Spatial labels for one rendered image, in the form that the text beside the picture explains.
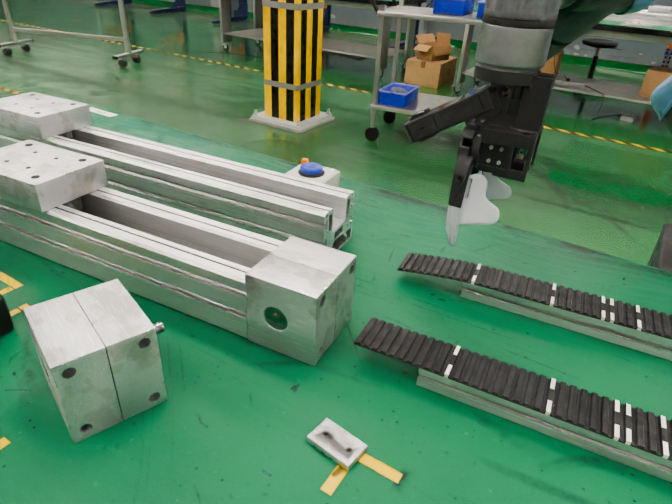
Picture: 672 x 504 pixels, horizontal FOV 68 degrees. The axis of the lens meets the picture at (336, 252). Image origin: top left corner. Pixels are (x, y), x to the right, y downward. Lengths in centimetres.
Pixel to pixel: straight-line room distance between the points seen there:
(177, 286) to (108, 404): 18
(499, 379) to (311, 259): 24
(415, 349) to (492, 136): 25
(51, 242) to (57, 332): 31
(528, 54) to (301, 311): 36
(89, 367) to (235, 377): 15
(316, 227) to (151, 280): 23
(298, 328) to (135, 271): 24
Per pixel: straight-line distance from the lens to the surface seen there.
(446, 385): 57
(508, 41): 59
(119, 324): 51
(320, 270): 56
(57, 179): 77
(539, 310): 72
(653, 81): 535
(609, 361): 69
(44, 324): 54
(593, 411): 56
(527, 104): 61
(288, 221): 74
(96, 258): 75
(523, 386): 56
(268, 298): 56
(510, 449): 55
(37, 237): 83
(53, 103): 114
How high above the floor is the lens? 118
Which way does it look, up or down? 31 degrees down
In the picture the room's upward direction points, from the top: 3 degrees clockwise
